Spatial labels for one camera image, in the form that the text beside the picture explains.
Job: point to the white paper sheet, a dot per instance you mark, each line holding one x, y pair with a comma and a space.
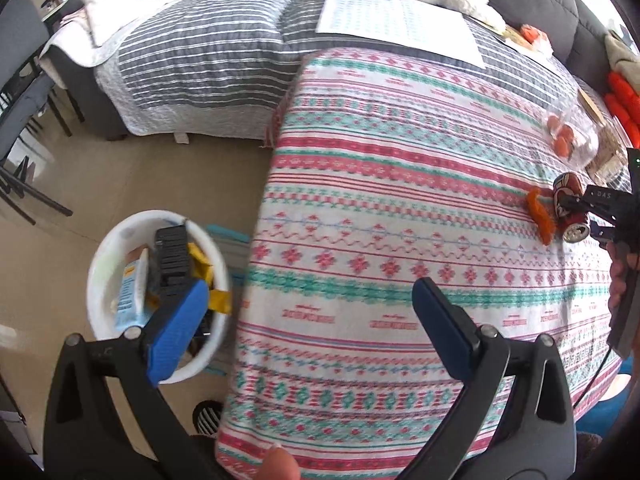
408, 23

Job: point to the striped black white slipper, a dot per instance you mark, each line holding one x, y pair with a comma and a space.
206, 417

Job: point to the patterned red green tablecloth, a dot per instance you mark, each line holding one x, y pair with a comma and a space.
387, 169

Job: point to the person right hand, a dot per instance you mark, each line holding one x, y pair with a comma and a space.
618, 271

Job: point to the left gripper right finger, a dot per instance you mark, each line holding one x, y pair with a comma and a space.
535, 437

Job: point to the yellow foil snack wrapper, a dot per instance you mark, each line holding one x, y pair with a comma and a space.
218, 300

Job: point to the clear jar with crackers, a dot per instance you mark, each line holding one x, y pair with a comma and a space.
611, 158

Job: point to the red soda can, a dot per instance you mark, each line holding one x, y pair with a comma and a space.
571, 219

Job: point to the red orange cushion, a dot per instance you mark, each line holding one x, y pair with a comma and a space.
623, 103

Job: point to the grey chair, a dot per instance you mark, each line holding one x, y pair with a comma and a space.
26, 90

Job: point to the orange white snack packet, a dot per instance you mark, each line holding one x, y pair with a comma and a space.
538, 39

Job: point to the grey striped quilt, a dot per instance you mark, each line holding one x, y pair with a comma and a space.
220, 67

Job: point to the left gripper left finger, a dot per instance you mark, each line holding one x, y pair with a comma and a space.
83, 435

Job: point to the person left hand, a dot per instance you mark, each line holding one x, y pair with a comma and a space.
277, 464

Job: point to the white trash bin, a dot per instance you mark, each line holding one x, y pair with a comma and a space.
105, 272

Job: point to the black plastic tray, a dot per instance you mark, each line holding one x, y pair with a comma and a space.
172, 259

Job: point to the beige blanket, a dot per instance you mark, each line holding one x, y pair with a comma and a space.
622, 60

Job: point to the dark grey sofa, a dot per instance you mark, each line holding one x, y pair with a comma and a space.
222, 67

